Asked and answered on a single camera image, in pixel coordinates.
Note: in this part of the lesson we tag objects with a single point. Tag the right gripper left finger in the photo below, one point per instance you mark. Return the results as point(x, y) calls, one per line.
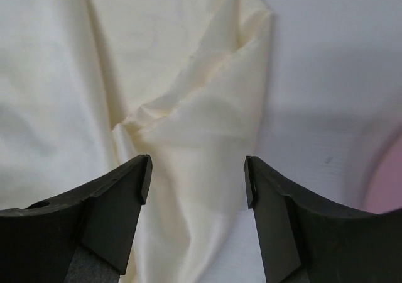
point(83, 235)

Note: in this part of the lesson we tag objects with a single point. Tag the cream cloth napkin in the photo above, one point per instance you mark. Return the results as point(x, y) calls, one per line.
point(88, 84)

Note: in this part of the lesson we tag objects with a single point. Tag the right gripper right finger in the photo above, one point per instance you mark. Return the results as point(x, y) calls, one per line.
point(304, 237)

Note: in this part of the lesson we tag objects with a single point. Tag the pink plate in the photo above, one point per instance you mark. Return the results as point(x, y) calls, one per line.
point(382, 188)

